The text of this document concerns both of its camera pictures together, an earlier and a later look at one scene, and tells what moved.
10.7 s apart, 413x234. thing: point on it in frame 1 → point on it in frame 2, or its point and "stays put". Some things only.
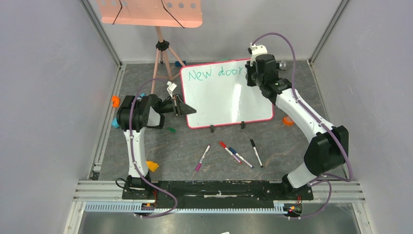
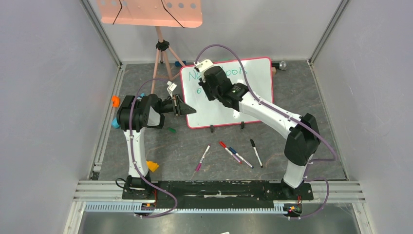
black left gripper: x=185 y=109 stays put
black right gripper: x=249 y=76 → x=206 y=89
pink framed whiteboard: x=219 y=92 stays put
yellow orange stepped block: x=153 y=166 stays put
